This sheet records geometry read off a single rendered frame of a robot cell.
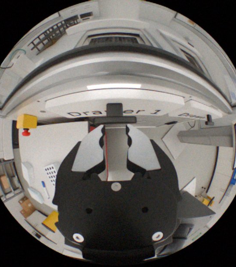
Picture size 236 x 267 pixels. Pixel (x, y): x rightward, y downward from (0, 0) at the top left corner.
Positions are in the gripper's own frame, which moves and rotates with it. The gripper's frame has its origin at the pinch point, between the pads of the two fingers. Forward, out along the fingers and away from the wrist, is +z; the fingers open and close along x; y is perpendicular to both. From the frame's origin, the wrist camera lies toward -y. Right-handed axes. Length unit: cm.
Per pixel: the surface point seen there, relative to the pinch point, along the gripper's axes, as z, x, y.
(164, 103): 2.5, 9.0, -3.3
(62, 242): -183, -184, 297
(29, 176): -5, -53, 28
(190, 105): 2.5, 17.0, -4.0
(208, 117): 2.6, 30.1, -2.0
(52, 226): -90, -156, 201
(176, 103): 1.8, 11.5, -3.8
